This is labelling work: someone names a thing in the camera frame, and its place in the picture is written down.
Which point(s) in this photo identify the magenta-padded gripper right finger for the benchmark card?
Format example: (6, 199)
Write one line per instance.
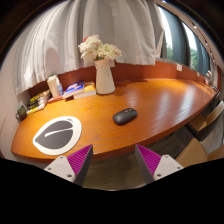
(168, 166)

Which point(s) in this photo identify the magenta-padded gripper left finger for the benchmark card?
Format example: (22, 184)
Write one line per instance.
(56, 166)

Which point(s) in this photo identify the black computer mouse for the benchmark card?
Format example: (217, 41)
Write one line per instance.
(124, 116)

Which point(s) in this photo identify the round white grey mouse pad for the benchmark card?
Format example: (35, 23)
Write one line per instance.
(56, 135)

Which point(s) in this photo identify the wooden chair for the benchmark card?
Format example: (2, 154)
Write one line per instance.
(203, 121)
(193, 153)

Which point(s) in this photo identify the yellow white book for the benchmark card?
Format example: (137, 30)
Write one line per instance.
(35, 109)

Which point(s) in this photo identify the dark mug with green top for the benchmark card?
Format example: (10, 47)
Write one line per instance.
(21, 113)

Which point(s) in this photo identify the red book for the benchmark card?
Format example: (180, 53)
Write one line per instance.
(56, 99)

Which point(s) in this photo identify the yellow black cover book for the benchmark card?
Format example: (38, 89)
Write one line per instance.
(40, 96)

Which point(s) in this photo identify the clear spray bottle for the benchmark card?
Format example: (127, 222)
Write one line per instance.
(59, 88)

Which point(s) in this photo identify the white tumbler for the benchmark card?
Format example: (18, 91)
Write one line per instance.
(51, 86)

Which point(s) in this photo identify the white ceramic vase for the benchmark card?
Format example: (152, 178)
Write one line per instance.
(104, 80)

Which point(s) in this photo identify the white flower bouquet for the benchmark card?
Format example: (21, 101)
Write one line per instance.
(98, 49)

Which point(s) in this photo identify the dark framed window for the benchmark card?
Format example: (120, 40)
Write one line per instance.
(178, 36)

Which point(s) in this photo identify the white curtain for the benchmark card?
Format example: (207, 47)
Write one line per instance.
(66, 33)

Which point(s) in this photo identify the white wall socket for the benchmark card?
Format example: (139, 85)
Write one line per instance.
(179, 67)

